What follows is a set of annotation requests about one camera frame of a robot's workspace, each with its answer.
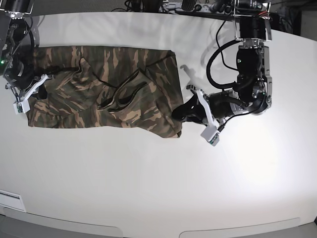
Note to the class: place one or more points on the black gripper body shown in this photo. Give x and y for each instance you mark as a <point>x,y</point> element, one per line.
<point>220,109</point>

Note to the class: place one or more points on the camouflage T-shirt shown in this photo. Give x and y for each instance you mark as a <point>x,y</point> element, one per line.
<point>96,86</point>

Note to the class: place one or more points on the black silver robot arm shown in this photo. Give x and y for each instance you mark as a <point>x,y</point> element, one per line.
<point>17,47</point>
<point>251,92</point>

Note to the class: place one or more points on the white label plate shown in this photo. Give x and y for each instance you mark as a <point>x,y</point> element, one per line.
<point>12,201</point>

